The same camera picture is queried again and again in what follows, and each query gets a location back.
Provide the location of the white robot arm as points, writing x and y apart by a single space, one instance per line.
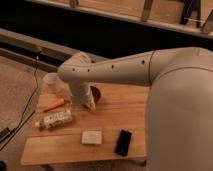
179 108

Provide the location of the dark ceramic bowl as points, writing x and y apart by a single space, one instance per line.
96 93

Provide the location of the grey metal rail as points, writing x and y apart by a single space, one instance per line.
24 48

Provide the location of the clear plastic bottle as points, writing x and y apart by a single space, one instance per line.
54 119

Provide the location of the white sponge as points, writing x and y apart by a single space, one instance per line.
92 137

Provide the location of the translucent plastic cup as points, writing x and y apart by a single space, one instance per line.
56 86

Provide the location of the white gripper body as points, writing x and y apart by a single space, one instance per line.
82 94

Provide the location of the black box on floor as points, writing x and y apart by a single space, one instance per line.
4 133

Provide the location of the orange carrot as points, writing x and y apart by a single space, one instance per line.
55 104

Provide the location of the black rectangular device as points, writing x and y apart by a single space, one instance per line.
123 143

